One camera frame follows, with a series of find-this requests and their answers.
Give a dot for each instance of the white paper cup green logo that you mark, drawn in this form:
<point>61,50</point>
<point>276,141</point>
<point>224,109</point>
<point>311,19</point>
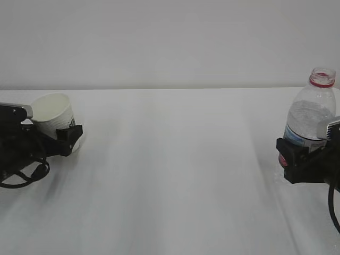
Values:
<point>53,112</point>

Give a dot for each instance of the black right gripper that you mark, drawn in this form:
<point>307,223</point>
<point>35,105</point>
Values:
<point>302,166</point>

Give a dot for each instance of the clear plastic water bottle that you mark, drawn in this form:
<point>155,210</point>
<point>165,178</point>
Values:
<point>314,103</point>

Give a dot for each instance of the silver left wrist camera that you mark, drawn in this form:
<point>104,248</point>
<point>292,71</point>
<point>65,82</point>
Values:
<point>15,113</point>

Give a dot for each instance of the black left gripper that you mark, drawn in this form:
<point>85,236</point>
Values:
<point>24,150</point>

